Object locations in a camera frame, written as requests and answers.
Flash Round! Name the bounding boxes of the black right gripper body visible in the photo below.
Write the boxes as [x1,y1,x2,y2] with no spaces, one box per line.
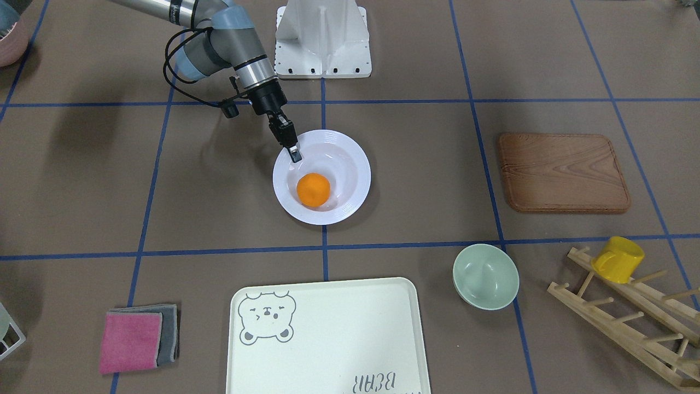
[248,79,298,149]

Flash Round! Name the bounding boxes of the orange fruit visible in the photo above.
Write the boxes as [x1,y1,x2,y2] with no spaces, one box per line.
[296,173,331,207]

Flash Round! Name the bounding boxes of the white round plate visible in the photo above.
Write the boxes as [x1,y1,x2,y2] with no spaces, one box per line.
[272,129,371,226]

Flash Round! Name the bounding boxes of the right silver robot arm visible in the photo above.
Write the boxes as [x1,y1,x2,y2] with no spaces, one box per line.
[119,1,302,163]

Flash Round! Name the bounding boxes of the cream bear tray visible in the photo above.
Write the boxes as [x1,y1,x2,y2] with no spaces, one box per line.
[225,277,431,393]

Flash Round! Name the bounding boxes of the brown wooden tray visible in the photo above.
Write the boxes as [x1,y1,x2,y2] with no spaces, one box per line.
[497,133,632,214]

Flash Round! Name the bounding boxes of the green ceramic bowl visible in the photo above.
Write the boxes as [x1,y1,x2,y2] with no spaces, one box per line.
[452,244,520,311]

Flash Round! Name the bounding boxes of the pink and grey cloth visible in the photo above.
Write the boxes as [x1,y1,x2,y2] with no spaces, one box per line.
[98,304,178,374]

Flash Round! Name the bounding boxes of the pink bowl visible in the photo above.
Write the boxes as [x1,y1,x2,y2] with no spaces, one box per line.
[1,1,30,68]

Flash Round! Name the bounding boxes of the white cup rack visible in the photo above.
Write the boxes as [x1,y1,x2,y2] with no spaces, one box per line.
[1,303,27,361]

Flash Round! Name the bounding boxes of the yellow mug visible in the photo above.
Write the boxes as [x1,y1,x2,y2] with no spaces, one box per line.
[592,235,645,284]

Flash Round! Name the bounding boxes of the wooden cup rack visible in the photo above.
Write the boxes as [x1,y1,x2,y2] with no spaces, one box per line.
[547,247,699,393]

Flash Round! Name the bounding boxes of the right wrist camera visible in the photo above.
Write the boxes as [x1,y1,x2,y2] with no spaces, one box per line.
[218,76,247,119]

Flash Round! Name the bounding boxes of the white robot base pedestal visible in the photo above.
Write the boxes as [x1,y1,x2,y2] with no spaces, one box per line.
[273,1,372,79]

